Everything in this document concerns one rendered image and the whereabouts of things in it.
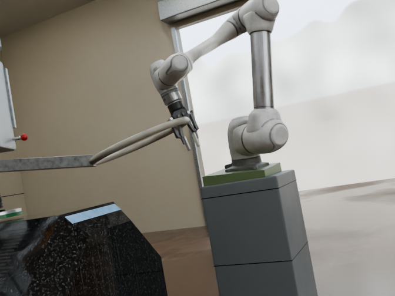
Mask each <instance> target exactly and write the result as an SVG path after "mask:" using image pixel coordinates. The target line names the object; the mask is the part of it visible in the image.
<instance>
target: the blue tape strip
mask: <svg viewBox="0 0 395 296"><path fill-rule="evenodd" d="M118 210H121V209H120V208H119V207H118V206H117V205H115V204H111V205H108V206H105V207H100V208H96V209H93V210H89V211H84V212H81V213H78V214H73V215H70V216H66V217H65V218H67V219H68V220H69V221H70V222H71V223H72V224H73V223H77V222H80V221H84V220H87V219H90V218H94V217H97V216H101V215H104V214H108V213H111V212H114V211H118Z"/></svg>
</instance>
